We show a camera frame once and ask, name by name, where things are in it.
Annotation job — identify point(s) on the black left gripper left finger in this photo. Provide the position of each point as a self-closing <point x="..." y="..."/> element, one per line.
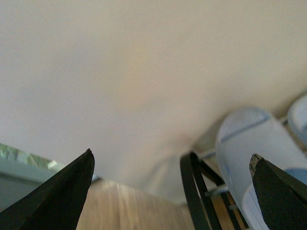
<point x="57" y="203"/>

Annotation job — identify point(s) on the grey knit sneaker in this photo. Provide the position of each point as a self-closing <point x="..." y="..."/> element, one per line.
<point x="297" y="118"/>

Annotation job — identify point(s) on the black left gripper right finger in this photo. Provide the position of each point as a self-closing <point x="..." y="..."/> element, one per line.
<point x="282" y="198"/>

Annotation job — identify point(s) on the black metal shoe rack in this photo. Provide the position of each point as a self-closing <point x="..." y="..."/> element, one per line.
<point x="193" y="171"/>

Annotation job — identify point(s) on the light blue slide slipper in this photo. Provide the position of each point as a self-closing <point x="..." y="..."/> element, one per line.
<point x="247" y="131"/>

